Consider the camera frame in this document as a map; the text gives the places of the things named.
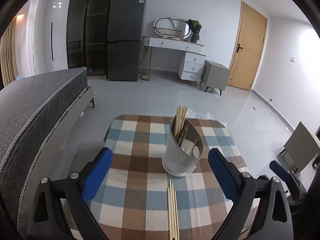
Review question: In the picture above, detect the wooden chopstick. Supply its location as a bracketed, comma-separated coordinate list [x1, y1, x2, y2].
[171, 183, 180, 240]
[168, 180, 174, 239]
[174, 106, 181, 138]
[175, 106, 187, 142]
[170, 180, 177, 239]
[178, 106, 187, 135]

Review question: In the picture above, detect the grey panel board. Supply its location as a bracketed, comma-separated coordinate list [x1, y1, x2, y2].
[277, 121, 319, 174]

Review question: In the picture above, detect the plaid checkered rug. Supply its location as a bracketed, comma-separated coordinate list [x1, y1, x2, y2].
[62, 114, 253, 240]

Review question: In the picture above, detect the grey oval utensil holder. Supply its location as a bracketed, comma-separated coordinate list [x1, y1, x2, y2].
[162, 117, 203, 177]

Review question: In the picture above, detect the dark grey mattress bed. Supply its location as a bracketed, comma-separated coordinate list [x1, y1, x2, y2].
[1, 67, 93, 235]

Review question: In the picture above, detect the grey nightstand cabinet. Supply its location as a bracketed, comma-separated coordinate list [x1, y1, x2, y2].
[200, 60, 231, 96]

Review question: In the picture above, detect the white dresser with drawers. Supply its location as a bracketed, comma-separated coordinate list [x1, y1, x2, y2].
[140, 36, 206, 83]

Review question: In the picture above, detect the yellow wooden door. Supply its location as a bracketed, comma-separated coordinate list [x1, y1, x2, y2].
[227, 2, 267, 90]

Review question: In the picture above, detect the potted green plant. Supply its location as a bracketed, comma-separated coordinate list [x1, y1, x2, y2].
[188, 19, 202, 43]

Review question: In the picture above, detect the beige curtain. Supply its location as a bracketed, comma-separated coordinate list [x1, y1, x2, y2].
[1, 18, 18, 86]

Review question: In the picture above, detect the oval vanity mirror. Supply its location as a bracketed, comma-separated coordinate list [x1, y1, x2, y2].
[153, 17, 191, 40]

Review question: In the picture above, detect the dark grey refrigerator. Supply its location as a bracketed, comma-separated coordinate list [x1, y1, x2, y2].
[107, 0, 146, 81]

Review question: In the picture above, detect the black glass cabinet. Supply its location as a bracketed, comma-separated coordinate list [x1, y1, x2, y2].
[66, 0, 110, 75]

